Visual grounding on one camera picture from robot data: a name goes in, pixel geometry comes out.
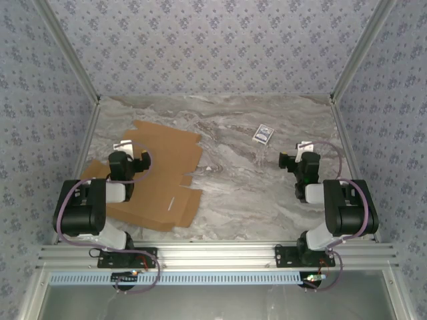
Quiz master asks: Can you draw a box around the small black adapter board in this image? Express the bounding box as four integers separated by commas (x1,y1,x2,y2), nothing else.
111,270,139,283
302,273,326,285

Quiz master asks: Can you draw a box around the aluminium frame post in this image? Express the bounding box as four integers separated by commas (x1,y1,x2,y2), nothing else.
33,0,101,105
329,0,400,104

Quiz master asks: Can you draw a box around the aluminium table side rail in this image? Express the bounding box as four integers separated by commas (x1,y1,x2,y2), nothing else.
330,98,382,243
51,98,103,246

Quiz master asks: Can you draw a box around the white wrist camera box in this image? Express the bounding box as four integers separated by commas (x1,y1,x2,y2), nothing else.
113,139,135,158
296,141,316,159

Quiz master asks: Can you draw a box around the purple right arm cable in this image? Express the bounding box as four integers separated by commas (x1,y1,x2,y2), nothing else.
300,140,371,293

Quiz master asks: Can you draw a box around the pale blue slotted cable duct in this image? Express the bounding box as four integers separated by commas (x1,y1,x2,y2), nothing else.
48,270,303,287

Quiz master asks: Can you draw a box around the grey metal sheet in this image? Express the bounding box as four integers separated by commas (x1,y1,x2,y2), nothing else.
43,271,393,320

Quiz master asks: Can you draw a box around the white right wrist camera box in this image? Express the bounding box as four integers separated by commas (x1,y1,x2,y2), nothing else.
296,141,316,159

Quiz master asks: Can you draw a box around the aluminium mounting rail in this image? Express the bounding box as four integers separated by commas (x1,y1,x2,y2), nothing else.
36,241,400,271

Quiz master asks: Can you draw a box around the brown cardboard box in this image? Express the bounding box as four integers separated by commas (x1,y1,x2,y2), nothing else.
81,119,204,233

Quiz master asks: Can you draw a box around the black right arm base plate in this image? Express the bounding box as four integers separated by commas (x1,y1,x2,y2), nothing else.
274,245,336,269

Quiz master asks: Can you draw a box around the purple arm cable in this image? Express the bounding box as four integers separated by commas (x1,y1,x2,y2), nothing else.
300,140,371,293
55,139,161,295

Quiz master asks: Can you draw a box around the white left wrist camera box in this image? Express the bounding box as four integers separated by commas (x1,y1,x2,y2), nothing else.
113,139,135,158

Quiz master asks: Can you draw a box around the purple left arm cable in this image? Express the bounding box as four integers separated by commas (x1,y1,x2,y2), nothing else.
55,139,161,295

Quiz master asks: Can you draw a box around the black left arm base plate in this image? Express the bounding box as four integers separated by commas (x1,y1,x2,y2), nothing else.
96,247,159,269

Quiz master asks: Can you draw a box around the small white packet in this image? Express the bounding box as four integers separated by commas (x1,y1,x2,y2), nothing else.
252,122,275,145

